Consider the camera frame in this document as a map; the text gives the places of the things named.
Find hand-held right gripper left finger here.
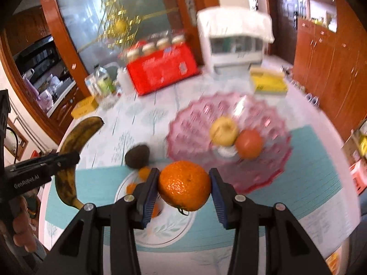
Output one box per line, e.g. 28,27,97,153
37,168,161,275

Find white countertop appliance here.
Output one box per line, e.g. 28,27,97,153
201,29,266,75

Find person's left hand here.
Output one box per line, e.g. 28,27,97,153
11,196,38,253

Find dark avocado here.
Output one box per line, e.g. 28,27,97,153
125,145,150,169

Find small yellow carton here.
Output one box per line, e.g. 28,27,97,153
71,97,98,119

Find red plastic stool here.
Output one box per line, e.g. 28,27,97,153
349,160,367,196

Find white cloth cover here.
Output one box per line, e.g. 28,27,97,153
196,6,274,43

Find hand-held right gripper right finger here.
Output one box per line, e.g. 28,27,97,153
209,168,333,275

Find spotted brown banana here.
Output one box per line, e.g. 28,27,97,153
56,116,105,209

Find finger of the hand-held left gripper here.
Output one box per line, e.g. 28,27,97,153
4,152,80,175

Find clear glass cup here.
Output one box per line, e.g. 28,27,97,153
99,94,118,109

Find red orange round fruit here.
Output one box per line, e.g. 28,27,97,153
236,129,264,160

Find large orange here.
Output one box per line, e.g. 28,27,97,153
158,161,212,212

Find teal striped placemat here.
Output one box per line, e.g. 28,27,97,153
46,124,345,250

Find gold ornament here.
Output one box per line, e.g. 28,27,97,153
95,0,150,49

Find wooden cabinet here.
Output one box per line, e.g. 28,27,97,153
294,14,367,138

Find yellow apple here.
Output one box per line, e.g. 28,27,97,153
210,117,239,146

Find yellow box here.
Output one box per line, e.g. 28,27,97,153
249,67,289,95

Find pink glass fruit bowl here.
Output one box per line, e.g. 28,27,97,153
166,92,293,194

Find frosted glass door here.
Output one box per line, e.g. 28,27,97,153
52,0,190,75

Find red plastic package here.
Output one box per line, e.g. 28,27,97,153
126,41,201,96

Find white plastic bottle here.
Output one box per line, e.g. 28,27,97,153
117,66,131,95

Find black cable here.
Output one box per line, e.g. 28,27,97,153
7,126,19,164

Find clear bottle with green label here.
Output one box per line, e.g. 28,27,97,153
96,69,115,96

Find tree print tablecloth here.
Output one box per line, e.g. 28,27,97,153
39,56,362,275

